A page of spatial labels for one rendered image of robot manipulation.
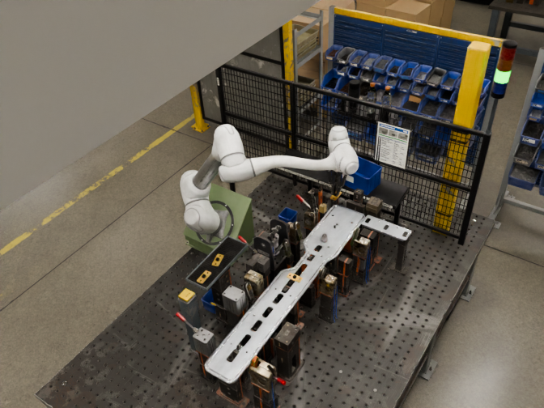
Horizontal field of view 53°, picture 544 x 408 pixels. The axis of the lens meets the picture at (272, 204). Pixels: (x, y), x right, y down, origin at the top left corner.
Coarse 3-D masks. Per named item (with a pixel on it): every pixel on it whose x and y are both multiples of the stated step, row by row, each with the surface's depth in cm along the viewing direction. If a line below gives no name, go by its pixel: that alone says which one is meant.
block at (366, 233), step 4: (364, 228) 332; (364, 232) 329; (368, 232) 329; (372, 232) 329; (376, 232) 329; (364, 236) 328; (368, 236) 326; (372, 236) 326; (376, 236) 330; (372, 240) 326; (372, 244) 328; (372, 248) 330; (372, 252) 337; (372, 256) 339; (372, 260) 342; (372, 264) 345; (372, 268) 344
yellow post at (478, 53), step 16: (480, 48) 282; (480, 64) 284; (464, 80) 294; (480, 80) 290; (464, 96) 300; (464, 112) 305; (448, 144) 323; (448, 160) 328; (464, 160) 328; (448, 192) 342; (448, 208) 349; (448, 224) 358
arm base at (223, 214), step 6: (216, 210) 352; (222, 210) 351; (222, 216) 349; (222, 222) 348; (222, 228) 348; (204, 234) 355; (210, 234) 349; (216, 234) 349; (222, 234) 348; (210, 240) 351
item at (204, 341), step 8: (200, 328) 272; (200, 336) 268; (208, 336) 268; (200, 344) 269; (208, 344) 267; (200, 352) 274; (208, 352) 270; (200, 360) 282; (208, 376) 287; (216, 384) 288
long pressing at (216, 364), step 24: (336, 216) 338; (360, 216) 337; (312, 240) 323; (336, 240) 322; (312, 264) 309; (288, 312) 285; (240, 336) 274; (264, 336) 274; (216, 360) 264; (240, 360) 264
